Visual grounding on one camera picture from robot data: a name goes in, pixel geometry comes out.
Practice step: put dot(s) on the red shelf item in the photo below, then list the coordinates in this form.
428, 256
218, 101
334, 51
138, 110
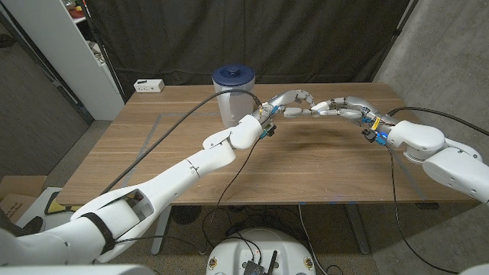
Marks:
76, 13

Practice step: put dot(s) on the black backdrop curtain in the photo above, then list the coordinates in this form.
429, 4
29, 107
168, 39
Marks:
305, 38

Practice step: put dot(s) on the black torso antenna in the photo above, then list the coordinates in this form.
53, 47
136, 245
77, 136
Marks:
272, 263

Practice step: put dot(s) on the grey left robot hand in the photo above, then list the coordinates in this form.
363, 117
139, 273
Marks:
282, 98

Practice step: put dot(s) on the grey table leg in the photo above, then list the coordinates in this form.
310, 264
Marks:
357, 229

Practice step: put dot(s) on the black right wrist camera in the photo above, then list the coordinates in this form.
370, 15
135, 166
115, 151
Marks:
368, 134

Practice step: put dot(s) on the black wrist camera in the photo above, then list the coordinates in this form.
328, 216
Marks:
269, 130
368, 134

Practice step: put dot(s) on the white shelf cabinet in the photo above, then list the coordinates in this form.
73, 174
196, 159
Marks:
68, 49

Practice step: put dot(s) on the black torso computer module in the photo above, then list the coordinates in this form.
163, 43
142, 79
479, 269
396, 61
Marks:
254, 269

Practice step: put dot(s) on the black round floor fan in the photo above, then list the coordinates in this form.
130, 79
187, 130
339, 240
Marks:
187, 214

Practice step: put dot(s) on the frosted pitcher with blue lid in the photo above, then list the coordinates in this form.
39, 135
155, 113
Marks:
233, 107

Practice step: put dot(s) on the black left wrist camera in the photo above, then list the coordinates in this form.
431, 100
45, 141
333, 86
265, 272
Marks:
269, 130

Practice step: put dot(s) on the white table leg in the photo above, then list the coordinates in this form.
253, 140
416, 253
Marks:
157, 241

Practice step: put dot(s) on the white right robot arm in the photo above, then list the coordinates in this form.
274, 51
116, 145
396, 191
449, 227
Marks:
451, 168

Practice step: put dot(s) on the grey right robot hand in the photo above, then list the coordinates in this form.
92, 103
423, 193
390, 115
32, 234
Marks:
355, 104

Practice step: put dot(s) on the white AirPods case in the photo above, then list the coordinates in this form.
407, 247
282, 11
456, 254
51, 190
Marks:
320, 107

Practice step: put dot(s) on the printed cardboard box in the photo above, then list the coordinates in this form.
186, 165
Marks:
13, 206

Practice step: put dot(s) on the white yellow black floor base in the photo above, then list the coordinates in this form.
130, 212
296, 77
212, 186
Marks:
36, 206

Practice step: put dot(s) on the white robot torso base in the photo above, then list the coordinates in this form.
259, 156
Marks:
237, 252

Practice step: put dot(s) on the white power strip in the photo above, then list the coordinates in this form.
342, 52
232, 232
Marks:
149, 86

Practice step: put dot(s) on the plain cardboard box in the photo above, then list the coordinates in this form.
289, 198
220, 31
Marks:
26, 183

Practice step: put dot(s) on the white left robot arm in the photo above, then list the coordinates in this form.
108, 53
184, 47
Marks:
175, 175

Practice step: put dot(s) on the black backdrop stand pole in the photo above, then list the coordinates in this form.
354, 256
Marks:
98, 38
397, 33

